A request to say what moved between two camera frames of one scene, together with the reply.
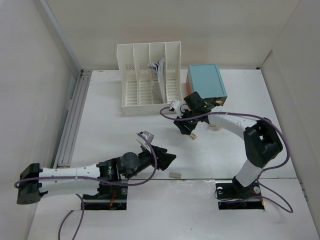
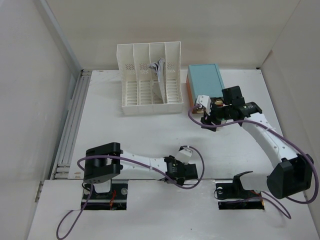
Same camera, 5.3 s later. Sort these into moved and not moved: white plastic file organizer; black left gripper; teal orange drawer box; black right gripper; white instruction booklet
Moved: black right gripper; black left gripper
Not moved: white plastic file organizer; teal orange drawer box; white instruction booklet
